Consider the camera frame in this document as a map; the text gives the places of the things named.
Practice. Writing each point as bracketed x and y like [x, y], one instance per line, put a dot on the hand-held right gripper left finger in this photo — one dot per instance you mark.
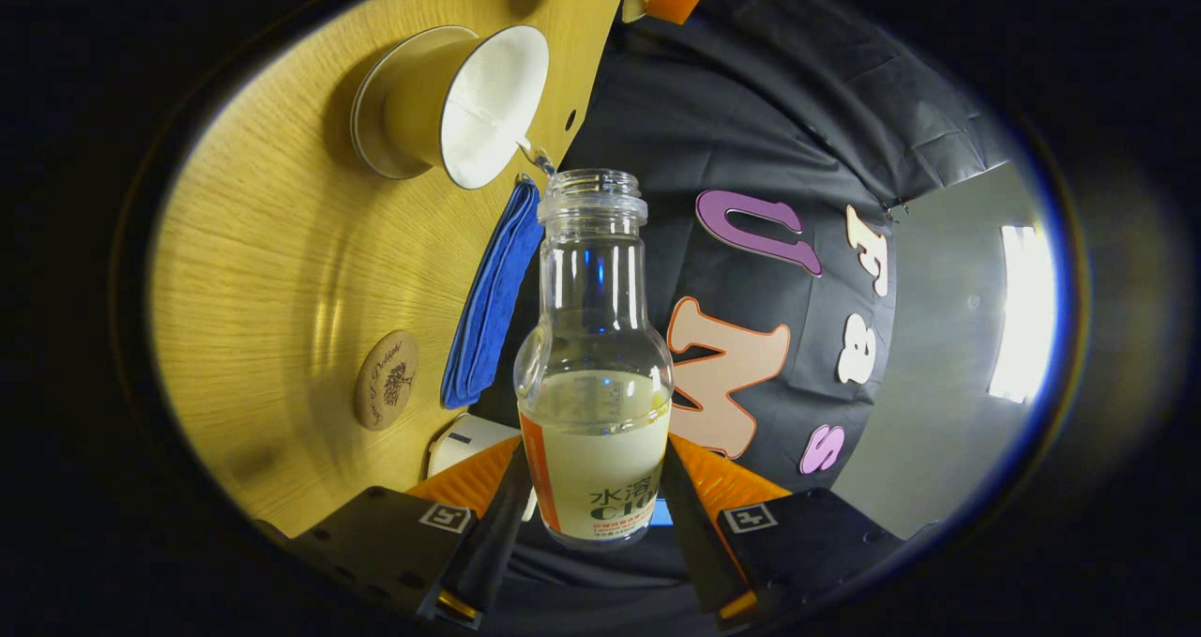
[488, 543]

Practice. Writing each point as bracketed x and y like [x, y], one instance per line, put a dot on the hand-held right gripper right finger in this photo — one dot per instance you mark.
[694, 543]

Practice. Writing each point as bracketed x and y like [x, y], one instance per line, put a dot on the clear plastic water bottle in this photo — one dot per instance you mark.
[591, 412]

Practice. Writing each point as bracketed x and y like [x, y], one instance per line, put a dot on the cream ceramic teacup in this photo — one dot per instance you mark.
[493, 102]

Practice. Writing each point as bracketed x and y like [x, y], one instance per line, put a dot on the round wooden coaster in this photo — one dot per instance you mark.
[387, 381]

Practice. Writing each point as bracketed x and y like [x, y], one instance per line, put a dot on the white toaster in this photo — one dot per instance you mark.
[464, 442]

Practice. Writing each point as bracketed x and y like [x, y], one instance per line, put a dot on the ceiling light panel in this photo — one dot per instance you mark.
[1023, 313]

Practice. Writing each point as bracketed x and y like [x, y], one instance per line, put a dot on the folded blue towel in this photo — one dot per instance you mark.
[493, 309]

